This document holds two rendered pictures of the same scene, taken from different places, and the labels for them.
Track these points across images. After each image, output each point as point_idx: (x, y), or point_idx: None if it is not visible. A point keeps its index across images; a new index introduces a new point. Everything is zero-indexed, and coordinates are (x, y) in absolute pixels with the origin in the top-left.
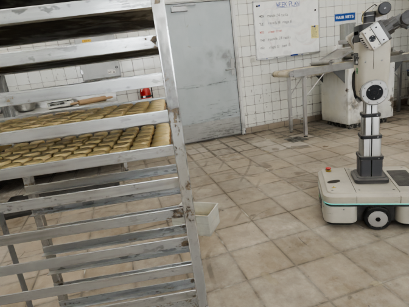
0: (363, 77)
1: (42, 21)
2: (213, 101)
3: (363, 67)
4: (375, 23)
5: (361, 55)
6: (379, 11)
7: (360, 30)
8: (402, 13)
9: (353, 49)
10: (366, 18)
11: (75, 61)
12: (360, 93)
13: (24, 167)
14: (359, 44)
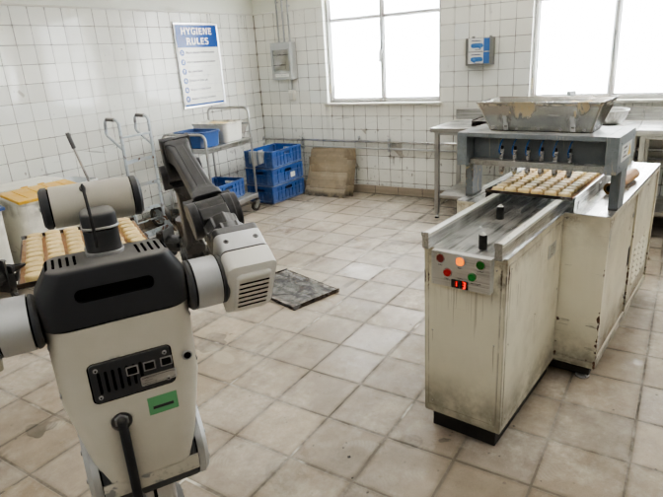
0: (195, 405)
1: None
2: None
3: (196, 375)
4: (259, 232)
5: (189, 341)
6: (143, 206)
7: (175, 269)
8: (234, 203)
9: (78, 353)
10: (118, 232)
11: None
12: (200, 454)
13: None
14: (176, 315)
